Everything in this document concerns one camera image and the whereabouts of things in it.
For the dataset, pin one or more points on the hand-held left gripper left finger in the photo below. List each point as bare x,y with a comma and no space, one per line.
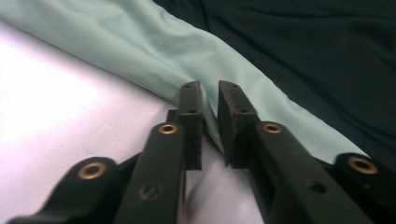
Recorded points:
193,124

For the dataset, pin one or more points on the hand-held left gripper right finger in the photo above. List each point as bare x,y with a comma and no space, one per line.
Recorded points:
235,130

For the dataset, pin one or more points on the black and mint green shirt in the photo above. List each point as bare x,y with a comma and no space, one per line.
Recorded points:
280,46

